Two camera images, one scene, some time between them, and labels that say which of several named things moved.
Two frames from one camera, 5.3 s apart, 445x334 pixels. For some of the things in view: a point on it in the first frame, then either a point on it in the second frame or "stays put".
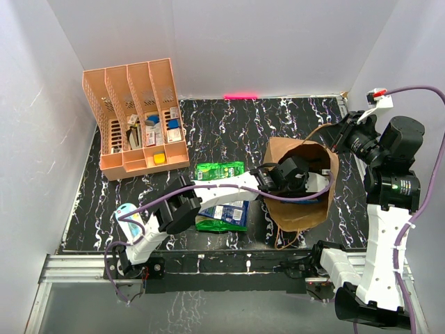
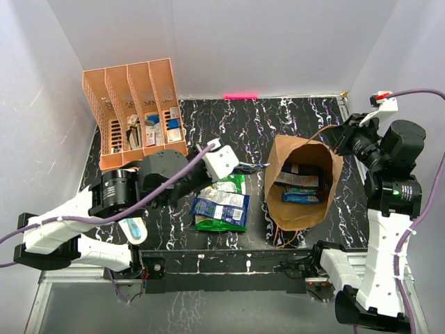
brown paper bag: x=297 y=179 stays put
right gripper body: x=357 y=138 stays put
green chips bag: x=204 y=171 stays put
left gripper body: x=298 y=186 to x=197 y=179
